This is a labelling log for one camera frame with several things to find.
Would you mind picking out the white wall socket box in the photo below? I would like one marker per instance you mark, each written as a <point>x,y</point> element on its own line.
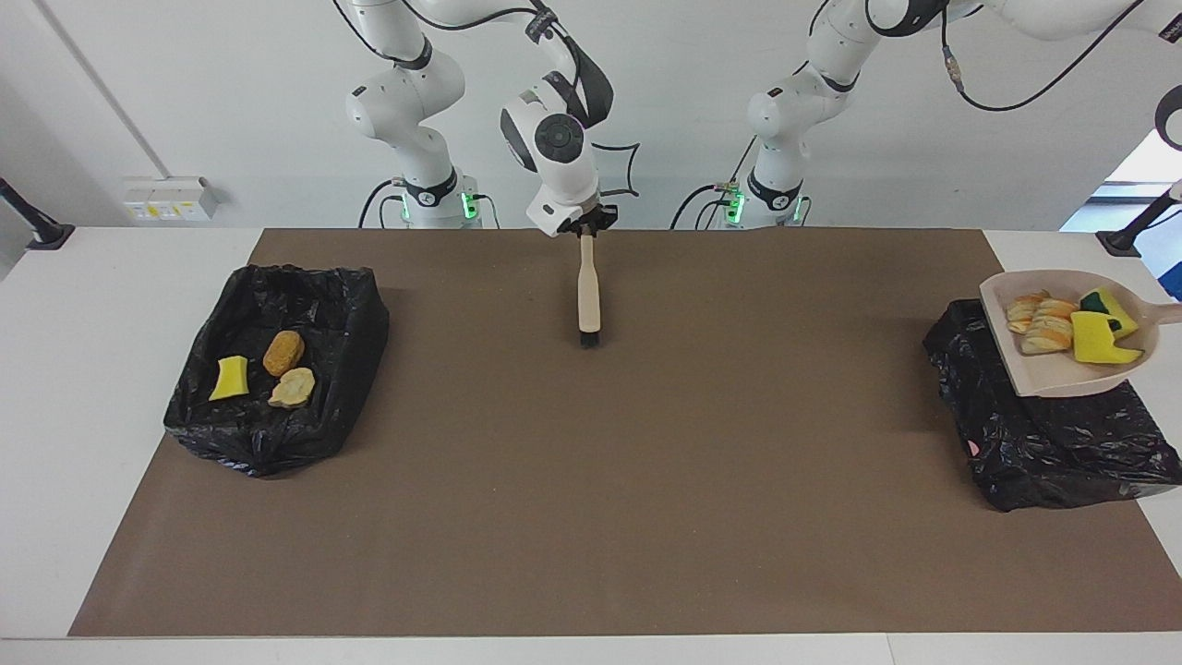
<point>166,199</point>

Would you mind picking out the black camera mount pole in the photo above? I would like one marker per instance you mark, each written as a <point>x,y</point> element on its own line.
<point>1122,242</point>
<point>46,233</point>

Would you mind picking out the brown oblong bread roll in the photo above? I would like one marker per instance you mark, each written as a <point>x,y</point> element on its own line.
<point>283,354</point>

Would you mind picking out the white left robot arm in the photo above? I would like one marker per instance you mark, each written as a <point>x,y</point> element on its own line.
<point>794,102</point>

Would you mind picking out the black-bagged bin with pink spot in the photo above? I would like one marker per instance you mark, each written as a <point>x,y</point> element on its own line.
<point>1043,453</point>

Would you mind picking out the beige brush with black bristles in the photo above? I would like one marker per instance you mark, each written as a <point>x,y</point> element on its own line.
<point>588,286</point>

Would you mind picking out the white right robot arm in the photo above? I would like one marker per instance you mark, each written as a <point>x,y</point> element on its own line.
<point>559,139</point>

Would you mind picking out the black-bagged trash bin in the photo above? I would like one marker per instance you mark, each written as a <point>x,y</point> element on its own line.
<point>305,439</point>

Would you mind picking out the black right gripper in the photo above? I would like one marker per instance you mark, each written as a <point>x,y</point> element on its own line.
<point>591,220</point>

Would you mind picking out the brown table mat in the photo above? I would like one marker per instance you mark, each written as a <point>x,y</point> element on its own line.
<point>591,573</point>

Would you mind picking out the pale bread piece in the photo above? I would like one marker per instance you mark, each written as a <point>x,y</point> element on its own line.
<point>292,388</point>

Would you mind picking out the notched yellow sponge piece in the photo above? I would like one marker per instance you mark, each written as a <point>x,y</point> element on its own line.
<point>1094,344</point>

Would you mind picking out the orange striped croissant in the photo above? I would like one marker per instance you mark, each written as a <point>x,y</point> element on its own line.
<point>1025,309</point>
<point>1048,334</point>

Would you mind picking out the yellow sponge chunk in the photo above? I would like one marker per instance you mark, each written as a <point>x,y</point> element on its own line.
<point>229,379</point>
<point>1113,303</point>

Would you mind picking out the beige plastic dustpan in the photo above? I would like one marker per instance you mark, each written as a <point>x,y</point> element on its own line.
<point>1016,369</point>

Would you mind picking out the white wall conduit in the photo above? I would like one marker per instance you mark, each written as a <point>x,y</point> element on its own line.
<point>101,88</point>

